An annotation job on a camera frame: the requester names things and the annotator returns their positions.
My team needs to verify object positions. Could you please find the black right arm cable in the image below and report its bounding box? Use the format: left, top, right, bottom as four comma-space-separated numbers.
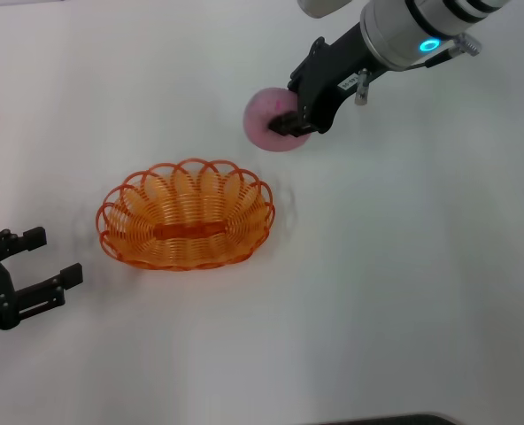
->
422, 47, 457, 68

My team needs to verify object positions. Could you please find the pink peach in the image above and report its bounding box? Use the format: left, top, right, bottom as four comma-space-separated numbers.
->
243, 87, 310, 154

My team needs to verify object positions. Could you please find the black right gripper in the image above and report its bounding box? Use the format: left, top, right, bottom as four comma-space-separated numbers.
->
267, 19, 385, 139

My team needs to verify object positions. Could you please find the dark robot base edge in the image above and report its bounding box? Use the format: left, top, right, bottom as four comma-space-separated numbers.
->
319, 413, 460, 425

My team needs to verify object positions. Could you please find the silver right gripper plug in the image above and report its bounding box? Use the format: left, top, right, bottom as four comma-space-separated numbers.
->
354, 67, 372, 107

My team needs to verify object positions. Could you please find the orange woven plastic basket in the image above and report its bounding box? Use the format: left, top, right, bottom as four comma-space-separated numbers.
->
95, 156, 277, 272

